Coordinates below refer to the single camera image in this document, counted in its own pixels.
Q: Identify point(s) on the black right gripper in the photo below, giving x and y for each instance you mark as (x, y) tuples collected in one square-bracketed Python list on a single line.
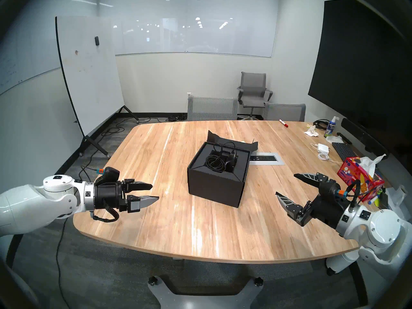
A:
[(323, 208)]

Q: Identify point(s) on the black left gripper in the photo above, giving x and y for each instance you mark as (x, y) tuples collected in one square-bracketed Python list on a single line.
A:
[(109, 195)]

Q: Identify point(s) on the black cardboard box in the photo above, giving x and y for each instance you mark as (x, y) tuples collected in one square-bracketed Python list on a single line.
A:
[(212, 189)]

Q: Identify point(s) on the black computer mouse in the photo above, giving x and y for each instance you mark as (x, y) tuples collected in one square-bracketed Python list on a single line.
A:
[(230, 162)]

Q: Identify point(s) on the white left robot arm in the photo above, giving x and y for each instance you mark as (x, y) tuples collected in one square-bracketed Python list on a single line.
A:
[(42, 205)]

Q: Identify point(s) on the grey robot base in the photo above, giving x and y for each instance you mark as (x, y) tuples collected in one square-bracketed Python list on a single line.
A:
[(206, 298)]

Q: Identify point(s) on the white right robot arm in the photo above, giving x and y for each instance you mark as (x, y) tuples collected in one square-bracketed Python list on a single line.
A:
[(376, 234)]

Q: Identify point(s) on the colourful floral tissue box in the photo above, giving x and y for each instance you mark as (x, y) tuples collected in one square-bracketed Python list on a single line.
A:
[(357, 179)]

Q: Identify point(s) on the silver table power grommet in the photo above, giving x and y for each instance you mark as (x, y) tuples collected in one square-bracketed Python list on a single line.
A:
[(267, 158)]

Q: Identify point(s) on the black keyboard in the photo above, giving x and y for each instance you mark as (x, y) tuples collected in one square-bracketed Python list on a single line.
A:
[(344, 150)]

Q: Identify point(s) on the crumpled white tissue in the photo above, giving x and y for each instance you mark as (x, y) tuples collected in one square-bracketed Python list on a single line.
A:
[(334, 139), (311, 132)]

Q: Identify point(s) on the whiteboard cleaner spray bottle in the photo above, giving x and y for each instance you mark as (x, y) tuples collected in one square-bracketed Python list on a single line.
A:
[(331, 128)]

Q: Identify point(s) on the red whiteboard marker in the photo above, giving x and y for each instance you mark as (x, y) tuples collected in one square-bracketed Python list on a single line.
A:
[(283, 123)]

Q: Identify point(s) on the blue whiteboard marker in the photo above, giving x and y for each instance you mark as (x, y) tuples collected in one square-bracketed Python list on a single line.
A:
[(372, 201)]

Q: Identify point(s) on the green highlighter marker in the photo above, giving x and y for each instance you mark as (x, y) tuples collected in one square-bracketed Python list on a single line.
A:
[(378, 197)]

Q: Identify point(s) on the grey mesh office chair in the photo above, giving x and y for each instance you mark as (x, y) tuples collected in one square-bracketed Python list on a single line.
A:
[(212, 108), (286, 112)]

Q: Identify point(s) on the black video conference bar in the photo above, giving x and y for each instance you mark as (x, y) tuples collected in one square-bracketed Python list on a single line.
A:
[(363, 137)]

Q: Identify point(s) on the dark whiteboard eraser block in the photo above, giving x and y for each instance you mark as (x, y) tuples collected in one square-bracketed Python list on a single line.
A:
[(383, 202)]

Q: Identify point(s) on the white mug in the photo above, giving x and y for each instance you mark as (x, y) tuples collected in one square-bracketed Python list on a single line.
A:
[(401, 195)]

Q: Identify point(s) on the white paper sheets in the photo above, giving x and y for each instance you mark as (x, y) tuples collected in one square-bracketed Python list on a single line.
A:
[(402, 211)]

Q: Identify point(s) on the grey office chair with armrests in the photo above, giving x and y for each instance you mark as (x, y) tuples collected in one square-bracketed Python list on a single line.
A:
[(254, 86)]

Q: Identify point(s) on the mobile whiteboard on stand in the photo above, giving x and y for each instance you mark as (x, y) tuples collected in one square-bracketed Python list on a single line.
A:
[(90, 79)]

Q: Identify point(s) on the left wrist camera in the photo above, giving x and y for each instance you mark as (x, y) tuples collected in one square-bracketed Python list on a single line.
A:
[(107, 175)]

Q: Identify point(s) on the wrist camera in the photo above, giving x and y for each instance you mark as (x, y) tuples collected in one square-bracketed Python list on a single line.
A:
[(341, 192), (107, 175)]

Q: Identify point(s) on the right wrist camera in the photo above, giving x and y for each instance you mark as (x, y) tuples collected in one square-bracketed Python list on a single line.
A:
[(341, 192)]

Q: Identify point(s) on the large black wall display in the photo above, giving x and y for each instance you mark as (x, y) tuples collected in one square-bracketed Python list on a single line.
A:
[(360, 70)]

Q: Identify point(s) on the glass wall whiteboard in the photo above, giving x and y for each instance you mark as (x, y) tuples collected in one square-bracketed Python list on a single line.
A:
[(199, 34)]

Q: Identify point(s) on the wall whiteboard with writing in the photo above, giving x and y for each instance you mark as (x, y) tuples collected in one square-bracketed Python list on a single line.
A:
[(29, 51)]

